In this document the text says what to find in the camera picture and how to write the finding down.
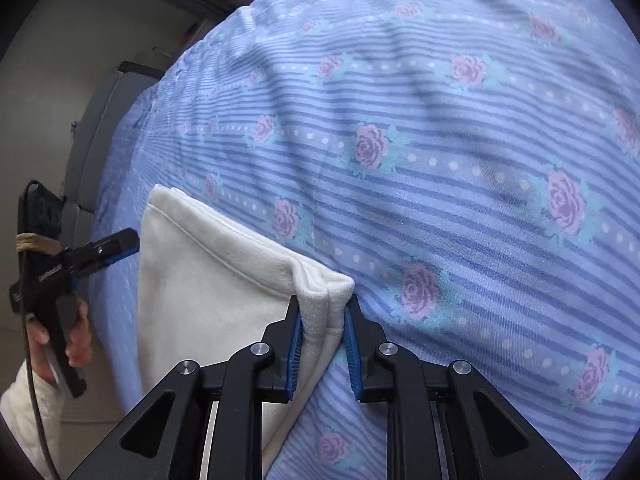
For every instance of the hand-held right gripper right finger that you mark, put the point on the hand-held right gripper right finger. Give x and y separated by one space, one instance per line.
352 360

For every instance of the blue floral duvet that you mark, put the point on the blue floral duvet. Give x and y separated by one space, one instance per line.
450 160

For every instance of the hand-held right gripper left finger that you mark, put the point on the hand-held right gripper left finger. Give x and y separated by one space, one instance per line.
295 350

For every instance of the person's left hand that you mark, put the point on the person's left hand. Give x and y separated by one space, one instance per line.
81 340

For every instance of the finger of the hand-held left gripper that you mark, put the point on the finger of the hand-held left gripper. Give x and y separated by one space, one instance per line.
107 250

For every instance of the cream pants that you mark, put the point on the cream pants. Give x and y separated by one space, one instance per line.
200 285

